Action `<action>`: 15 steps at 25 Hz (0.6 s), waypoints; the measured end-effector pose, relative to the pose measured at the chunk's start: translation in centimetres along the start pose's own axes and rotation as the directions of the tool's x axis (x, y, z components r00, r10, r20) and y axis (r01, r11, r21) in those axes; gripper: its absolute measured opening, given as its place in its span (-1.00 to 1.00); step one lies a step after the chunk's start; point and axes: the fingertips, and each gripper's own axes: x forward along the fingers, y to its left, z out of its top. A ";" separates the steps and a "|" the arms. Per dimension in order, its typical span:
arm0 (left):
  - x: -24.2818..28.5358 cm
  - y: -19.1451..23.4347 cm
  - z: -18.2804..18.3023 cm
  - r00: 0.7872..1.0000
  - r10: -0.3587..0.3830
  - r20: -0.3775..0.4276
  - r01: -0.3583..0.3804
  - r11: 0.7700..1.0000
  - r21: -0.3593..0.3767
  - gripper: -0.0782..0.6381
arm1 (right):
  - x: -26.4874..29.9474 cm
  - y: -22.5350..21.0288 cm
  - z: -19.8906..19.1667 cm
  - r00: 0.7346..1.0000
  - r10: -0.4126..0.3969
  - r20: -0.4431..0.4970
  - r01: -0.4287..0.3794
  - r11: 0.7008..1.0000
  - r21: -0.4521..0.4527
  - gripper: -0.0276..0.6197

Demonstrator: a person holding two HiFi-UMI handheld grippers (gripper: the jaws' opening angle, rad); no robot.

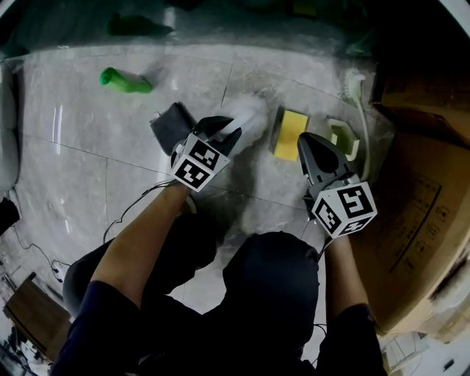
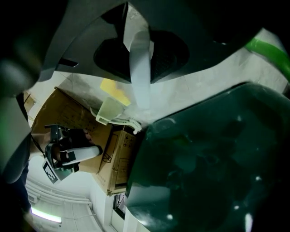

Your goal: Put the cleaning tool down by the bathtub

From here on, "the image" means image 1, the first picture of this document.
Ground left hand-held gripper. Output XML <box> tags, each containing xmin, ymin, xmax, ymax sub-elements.
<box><xmin>170</xmin><ymin>115</ymin><xmax>243</xmax><ymax>193</ymax></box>

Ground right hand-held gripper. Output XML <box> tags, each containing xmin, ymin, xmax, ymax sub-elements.
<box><xmin>297</xmin><ymin>132</ymin><xmax>379</xmax><ymax>239</ymax></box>

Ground white cloth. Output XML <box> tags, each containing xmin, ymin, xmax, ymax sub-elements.
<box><xmin>214</xmin><ymin>95</ymin><xmax>275</xmax><ymax>155</ymax></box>

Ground person's left forearm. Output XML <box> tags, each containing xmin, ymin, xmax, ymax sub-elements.
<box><xmin>90</xmin><ymin>181</ymin><xmax>195</xmax><ymax>309</ymax></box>

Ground person's right forearm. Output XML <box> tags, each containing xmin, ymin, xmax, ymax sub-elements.
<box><xmin>325</xmin><ymin>234</ymin><xmax>370</xmax><ymax>320</ymax></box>

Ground pale green cup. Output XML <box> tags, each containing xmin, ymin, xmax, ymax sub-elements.
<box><xmin>326</xmin><ymin>116</ymin><xmax>361</xmax><ymax>162</ymax></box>

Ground yellow sponge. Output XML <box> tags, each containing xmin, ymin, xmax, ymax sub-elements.
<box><xmin>270</xmin><ymin>106</ymin><xmax>311</xmax><ymax>162</ymax></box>

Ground black sponge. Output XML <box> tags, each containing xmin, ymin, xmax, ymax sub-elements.
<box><xmin>149</xmin><ymin>102</ymin><xmax>198</xmax><ymax>157</ymax></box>

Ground small green bottle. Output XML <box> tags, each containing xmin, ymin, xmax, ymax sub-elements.
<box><xmin>99</xmin><ymin>67</ymin><xmax>153</xmax><ymax>95</ymax></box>

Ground plastic-wrapped cardboard box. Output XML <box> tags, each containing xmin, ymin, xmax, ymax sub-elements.
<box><xmin>344</xmin><ymin>131</ymin><xmax>470</xmax><ymax>344</ymax></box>

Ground person's dark trousers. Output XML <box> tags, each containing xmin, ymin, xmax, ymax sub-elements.
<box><xmin>62</xmin><ymin>211</ymin><xmax>320</xmax><ymax>370</ymax></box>

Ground person's dark blue shirt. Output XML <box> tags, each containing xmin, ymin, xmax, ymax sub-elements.
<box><xmin>51</xmin><ymin>281</ymin><xmax>388</xmax><ymax>376</ymax></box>

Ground dark wooden cabinet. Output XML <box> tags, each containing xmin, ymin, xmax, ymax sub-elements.
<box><xmin>3</xmin><ymin>273</ymin><xmax>73</xmax><ymax>359</ymax></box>

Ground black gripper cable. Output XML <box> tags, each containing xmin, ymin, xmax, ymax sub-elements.
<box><xmin>303</xmin><ymin>216</ymin><xmax>330</xmax><ymax>339</ymax></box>
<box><xmin>102</xmin><ymin>178</ymin><xmax>181</xmax><ymax>244</ymax></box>

